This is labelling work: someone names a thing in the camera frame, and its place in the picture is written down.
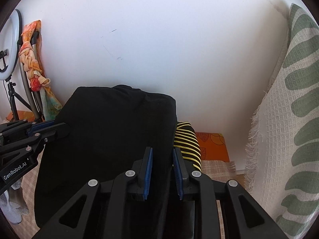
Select left gloved hand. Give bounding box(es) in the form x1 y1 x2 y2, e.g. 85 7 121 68
1 179 29 224

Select small black tripod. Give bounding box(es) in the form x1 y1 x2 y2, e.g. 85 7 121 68
5 76 31 121

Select white ring light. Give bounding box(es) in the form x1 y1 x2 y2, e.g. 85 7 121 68
0 9 22 80

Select black track pants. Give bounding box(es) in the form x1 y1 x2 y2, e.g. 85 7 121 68
33 84 195 239

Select orange bed sheet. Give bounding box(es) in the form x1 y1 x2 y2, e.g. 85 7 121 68
195 132 230 162

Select black yellow folded garment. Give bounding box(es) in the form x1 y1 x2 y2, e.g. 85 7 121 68
174 122 202 171

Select pink checked bed blanket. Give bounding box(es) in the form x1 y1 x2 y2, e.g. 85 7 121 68
10 153 236 238

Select green white leaf pillow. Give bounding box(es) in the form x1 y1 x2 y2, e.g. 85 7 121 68
245 4 318 238

